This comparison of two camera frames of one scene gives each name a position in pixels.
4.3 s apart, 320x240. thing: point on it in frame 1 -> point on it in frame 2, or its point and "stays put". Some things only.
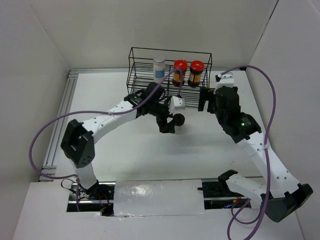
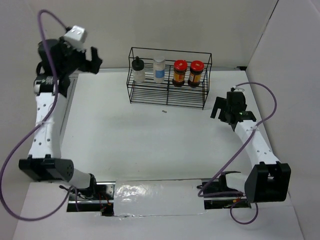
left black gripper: [163, 126] -> [93, 66]
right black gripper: [207, 94] -> [220, 103]
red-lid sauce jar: [177, 79] stays put
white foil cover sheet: [147, 197] stays put
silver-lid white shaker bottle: [159, 69] stays put
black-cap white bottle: [179, 119] -> [138, 70]
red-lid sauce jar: [196, 67] stays put
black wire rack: [181, 74] stays put
